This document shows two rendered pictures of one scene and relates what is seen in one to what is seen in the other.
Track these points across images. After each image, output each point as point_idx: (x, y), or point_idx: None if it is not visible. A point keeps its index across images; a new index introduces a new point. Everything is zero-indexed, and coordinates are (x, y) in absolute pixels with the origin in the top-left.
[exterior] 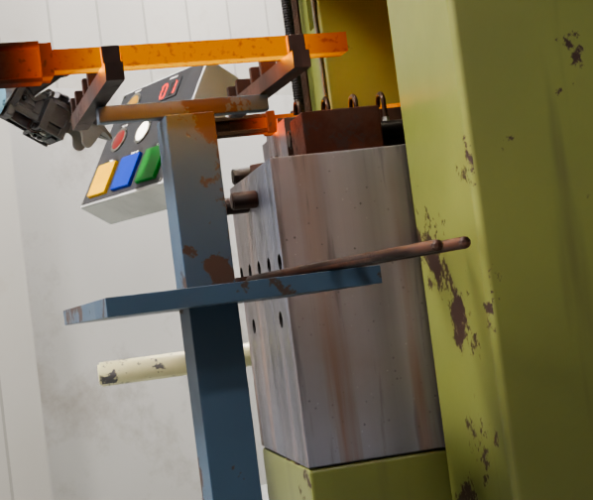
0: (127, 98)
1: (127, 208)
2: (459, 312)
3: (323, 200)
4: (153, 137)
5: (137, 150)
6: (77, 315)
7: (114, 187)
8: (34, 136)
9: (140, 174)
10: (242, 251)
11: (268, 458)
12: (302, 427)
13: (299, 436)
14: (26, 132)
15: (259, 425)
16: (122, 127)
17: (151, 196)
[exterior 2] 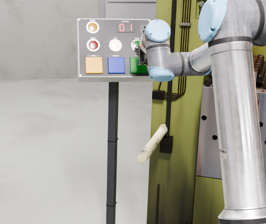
0: (83, 22)
1: (107, 80)
2: None
3: None
4: (128, 50)
5: (117, 54)
6: None
7: (113, 72)
8: (145, 63)
9: (134, 70)
10: (212, 111)
11: (206, 180)
12: None
13: None
14: (144, 61)
15: (197, 168)
16: (91, 38)
17: (134, 78)
